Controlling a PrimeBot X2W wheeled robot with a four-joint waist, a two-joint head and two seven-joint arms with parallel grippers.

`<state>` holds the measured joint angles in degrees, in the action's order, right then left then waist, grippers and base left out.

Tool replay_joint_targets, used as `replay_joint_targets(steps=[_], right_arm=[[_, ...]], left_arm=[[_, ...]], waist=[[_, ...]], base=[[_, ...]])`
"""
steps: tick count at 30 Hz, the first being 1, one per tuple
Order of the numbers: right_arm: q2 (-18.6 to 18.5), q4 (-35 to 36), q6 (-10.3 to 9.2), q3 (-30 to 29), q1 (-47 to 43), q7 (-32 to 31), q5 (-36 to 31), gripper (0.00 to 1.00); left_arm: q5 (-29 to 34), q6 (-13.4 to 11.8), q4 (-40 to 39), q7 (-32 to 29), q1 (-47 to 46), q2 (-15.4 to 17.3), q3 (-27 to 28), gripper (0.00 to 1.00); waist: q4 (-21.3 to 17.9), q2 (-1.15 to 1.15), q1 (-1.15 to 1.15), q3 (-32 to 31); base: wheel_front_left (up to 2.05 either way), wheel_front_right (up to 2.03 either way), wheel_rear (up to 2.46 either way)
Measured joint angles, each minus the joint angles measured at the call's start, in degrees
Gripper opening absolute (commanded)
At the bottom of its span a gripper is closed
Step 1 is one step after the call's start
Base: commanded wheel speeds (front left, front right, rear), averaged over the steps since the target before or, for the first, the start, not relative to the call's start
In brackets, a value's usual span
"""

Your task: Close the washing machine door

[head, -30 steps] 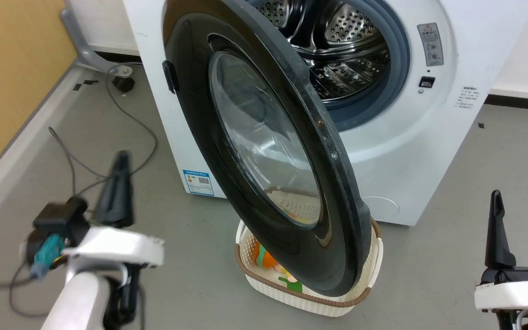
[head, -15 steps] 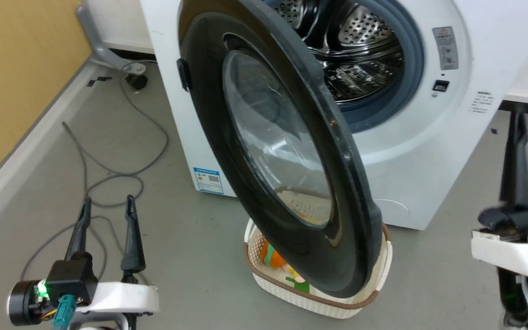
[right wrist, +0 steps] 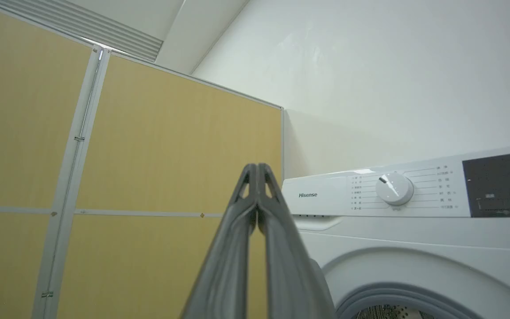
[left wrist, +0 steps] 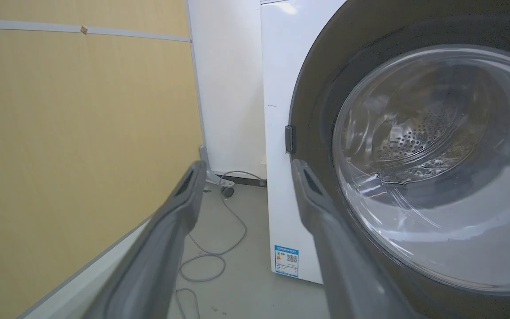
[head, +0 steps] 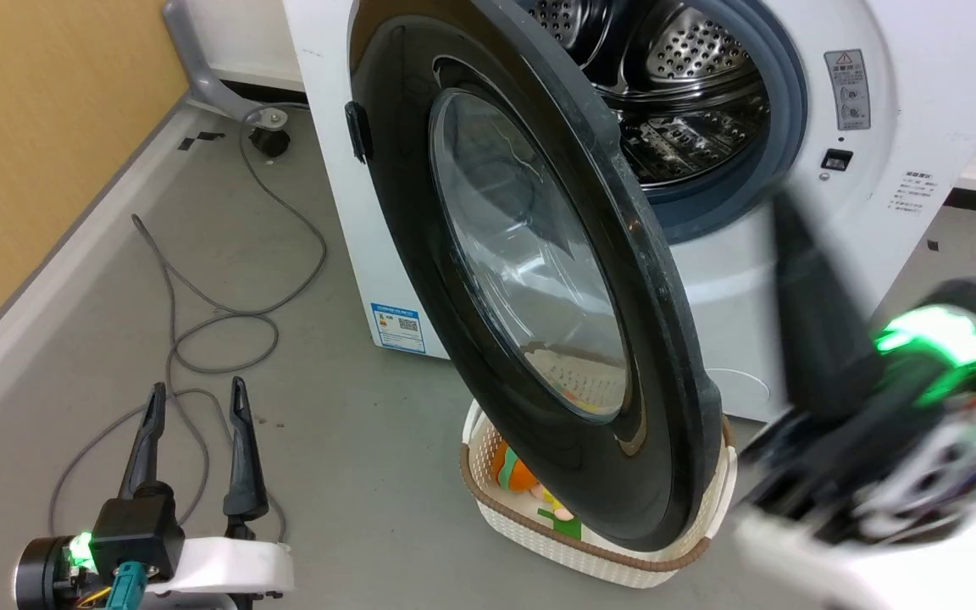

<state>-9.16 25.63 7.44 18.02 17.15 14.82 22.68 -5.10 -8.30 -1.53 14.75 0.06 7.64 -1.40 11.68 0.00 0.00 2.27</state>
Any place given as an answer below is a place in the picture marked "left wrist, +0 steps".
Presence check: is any round washing machine door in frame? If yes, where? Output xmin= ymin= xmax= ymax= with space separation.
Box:
xmin=285 ymin=0 xmax=510 ymax=319

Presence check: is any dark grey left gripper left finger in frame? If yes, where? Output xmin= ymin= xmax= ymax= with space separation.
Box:
xmin=81 ymin=160 xmax=207 ymax=319

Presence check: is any blue energy label sticker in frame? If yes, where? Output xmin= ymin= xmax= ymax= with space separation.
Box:
xmin=274 ymin=245 xmax=299 ymax=278

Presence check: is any yellow partition panel grey frame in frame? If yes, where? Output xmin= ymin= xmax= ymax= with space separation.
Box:
xmin=0 ymin=0 xmax=213 ymax=319

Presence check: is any grey cable on floor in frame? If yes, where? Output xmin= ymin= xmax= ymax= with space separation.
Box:
xmin=174 ymin=171 xmax=267 ymax=319

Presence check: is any grey partition foot with caster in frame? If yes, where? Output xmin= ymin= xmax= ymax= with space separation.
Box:
xmin=199 ymin=145 xmax=236 ymax=198

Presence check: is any white washing machine body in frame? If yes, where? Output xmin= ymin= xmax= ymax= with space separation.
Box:
xmin=260 ymin=0 xmax=348 ymax=284

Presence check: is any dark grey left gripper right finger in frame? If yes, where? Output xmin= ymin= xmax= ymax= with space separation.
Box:
xmin=292 ymin=159 xmax=415 ymax=319

